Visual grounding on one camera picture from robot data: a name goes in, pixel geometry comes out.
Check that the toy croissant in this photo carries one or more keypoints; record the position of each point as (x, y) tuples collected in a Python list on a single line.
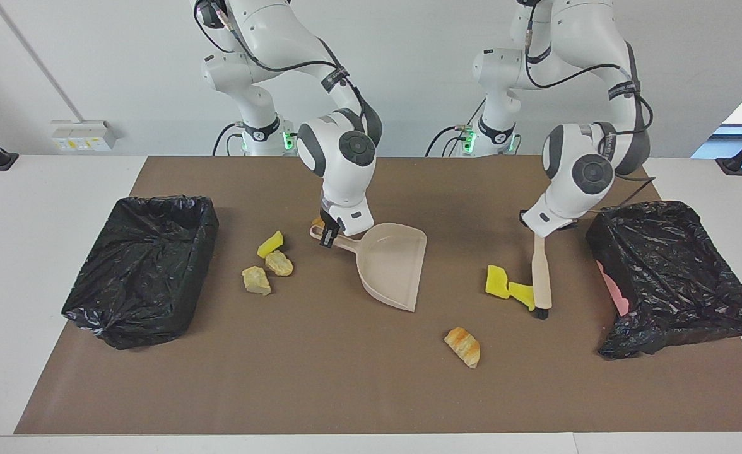
[(464, 348)]

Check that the beige plastic dustpan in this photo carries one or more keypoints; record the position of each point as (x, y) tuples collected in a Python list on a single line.
[(396, 265)]

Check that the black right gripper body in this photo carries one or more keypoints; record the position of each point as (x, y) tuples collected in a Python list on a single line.
[(330, 221)]

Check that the beige lump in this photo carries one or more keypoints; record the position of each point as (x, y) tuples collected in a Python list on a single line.
[(279, 263), (256, 280)]

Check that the yellow sponge piece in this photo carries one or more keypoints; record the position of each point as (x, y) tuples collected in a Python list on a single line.
[(496, 282), (270, 244), (522, 294)]

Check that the black bag covered bin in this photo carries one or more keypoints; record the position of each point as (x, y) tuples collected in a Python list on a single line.
[(137, 271)]

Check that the brown table mat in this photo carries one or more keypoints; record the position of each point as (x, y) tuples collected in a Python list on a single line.
[(371, 391)]

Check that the beige hand brush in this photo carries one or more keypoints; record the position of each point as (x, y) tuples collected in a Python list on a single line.
[(541, 271)]

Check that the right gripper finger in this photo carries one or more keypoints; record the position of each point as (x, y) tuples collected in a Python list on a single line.
[(330, 237)]

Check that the pink plastic bin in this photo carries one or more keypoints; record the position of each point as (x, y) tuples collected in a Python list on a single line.
[(617, 296)]

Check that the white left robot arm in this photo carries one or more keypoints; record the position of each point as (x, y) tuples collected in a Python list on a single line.
[(585, 170)]

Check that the white wall socket box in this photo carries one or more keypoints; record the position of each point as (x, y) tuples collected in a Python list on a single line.
[(81, 135)]

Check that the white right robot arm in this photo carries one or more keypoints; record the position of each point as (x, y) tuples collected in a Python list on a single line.
[(339, 164)]

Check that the black garbage bag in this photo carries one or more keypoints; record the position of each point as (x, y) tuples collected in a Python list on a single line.
[(674, 265)]

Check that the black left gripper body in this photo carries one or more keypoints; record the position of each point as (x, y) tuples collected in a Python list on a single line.
[(527, 222)]

